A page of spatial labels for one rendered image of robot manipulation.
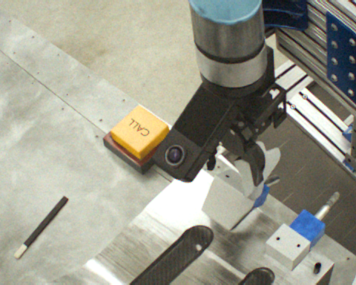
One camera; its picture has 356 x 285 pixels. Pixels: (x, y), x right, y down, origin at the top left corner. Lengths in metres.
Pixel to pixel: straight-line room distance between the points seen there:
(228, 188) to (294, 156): 0.92
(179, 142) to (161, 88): 1.47
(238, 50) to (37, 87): 0.61
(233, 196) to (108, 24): 1.56
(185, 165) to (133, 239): 0.22
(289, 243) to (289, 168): 0.93
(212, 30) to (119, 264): 0.38
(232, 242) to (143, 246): 0.11
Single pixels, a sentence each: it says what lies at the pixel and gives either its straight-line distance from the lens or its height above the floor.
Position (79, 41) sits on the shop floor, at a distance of 2.59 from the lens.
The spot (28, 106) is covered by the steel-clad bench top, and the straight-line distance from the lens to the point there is 1.41.
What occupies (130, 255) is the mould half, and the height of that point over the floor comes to 0.88.
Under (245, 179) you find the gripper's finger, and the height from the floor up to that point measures 0.99.
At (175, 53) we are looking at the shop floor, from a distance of 2.50.
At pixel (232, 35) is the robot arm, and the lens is 0.86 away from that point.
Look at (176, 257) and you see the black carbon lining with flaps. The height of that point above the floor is 0.88.
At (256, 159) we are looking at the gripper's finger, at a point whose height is 1.04.
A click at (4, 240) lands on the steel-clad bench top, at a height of 0.80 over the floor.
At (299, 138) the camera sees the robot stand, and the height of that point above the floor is 0.21.
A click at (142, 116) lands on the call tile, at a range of 1.31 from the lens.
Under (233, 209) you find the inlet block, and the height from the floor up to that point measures 0.92.
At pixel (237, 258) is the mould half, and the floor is 0.89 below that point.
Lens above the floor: 1.86
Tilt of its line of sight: 54 degrees down
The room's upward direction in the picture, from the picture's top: 8 degrees counter-clockwise
